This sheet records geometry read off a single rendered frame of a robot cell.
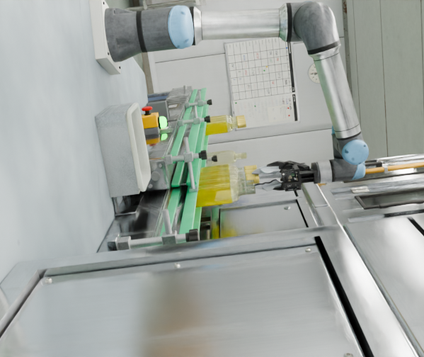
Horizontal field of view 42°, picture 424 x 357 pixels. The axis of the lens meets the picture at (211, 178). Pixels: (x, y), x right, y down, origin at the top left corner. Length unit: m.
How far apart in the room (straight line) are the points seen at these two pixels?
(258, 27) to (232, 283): 1.14
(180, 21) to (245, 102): 6.10
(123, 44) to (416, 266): 1.12
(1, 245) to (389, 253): 0.53
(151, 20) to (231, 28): 0.27
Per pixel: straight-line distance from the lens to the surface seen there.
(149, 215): 1.48
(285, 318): 0.63
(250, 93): 7.65
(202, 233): 1.91
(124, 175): 1.49
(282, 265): 0.74
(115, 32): 1.60
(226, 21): 1.74
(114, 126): 1.46
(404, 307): 0.62
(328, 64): 1.65
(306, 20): 1.65
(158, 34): 1.59
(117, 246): 1.05
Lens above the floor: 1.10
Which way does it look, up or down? 3 degrees down
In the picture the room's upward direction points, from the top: 83 degrees clockwise
